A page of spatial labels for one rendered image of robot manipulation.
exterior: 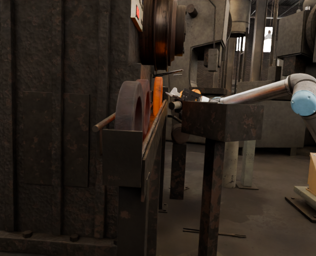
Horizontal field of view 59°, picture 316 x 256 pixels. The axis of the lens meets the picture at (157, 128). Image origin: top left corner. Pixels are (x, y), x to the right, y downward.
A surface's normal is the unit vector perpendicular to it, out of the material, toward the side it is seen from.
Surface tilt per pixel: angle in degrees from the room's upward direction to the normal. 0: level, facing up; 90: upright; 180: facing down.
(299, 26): 92
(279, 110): 90
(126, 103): 60
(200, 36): 90
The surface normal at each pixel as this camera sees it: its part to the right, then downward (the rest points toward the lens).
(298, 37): -0.96, 0.02
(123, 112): -0.04, -0.22
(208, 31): -0.30, 0.10
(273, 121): 0.20, 0.12
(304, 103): -0.47, 0.61
